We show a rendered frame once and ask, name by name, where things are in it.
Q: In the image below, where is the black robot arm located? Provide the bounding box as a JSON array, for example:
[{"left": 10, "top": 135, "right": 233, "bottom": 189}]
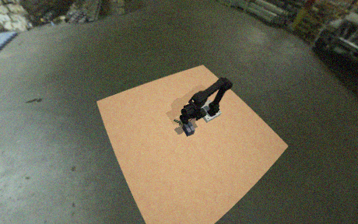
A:
[{"left": 181, "top": 77, "right": 233, "bottom": 118}]

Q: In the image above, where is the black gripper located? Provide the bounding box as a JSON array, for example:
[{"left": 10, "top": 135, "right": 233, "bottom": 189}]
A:
[{"left": 180, "top": 108, "right": 207, "bottom": 124}]

